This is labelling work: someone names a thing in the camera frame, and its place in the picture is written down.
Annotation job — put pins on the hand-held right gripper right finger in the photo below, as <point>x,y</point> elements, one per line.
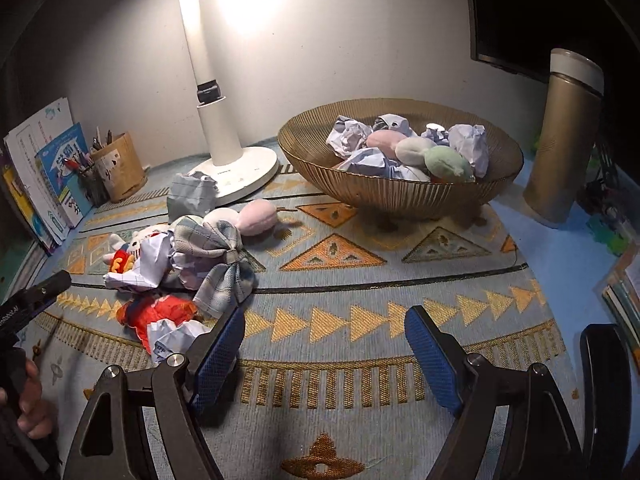
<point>432,355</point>

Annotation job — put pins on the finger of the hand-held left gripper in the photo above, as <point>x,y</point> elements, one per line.
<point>50,285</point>

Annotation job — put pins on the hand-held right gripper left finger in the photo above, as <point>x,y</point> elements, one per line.
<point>217,360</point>

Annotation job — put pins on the paper ball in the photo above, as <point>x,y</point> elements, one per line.
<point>175,340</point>
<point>367,160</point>
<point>470,147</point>
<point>392,122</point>
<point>412,172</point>
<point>192,195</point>
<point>347,135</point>
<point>435,132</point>
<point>150,260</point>

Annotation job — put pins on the red plush toy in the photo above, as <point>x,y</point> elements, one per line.
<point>160,310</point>

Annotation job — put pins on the grey plaid fabric bow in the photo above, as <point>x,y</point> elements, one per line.
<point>220,280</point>

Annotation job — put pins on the white cat plush toy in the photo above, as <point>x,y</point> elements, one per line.
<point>137,245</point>

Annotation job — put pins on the pastel dango plush toy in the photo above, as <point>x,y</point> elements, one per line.
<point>257,217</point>
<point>447,162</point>

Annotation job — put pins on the gold ribbed bowl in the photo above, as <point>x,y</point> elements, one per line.
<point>400,200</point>

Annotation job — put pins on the person's left hand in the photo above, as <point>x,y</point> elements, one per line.
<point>35,420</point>

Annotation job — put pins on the green flat book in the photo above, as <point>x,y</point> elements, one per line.
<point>7,270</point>

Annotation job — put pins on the black mesh pen holder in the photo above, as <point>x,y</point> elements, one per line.
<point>95,187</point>

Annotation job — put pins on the patterned woven mat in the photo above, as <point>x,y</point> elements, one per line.
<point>350,285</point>

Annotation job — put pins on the blue illustrated book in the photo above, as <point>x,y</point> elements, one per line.
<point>65,175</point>

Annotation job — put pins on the bunch of colourful pens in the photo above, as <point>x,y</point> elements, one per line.
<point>77,163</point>

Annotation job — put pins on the brown pen holder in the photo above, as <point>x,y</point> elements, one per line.
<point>120,170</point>

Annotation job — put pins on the bunch of dark pens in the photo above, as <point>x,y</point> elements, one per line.
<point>102,139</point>

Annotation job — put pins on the white workbook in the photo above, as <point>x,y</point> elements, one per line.
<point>35,130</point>

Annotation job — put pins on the black curved object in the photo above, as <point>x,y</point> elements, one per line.
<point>605,400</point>

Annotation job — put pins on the pile of notebooks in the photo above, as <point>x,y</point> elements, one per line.
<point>622,290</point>

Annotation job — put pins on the green plastic toy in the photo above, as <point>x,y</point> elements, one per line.
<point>607,232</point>

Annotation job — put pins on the white desk lamp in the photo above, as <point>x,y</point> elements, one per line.
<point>220,135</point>

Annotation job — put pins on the black clip-on device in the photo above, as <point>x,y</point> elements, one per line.
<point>209,92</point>

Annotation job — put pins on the gold thermos bottle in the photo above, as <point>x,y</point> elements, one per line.
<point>565,135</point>

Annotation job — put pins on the dark monitor screen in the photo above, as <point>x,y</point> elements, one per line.
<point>510,15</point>

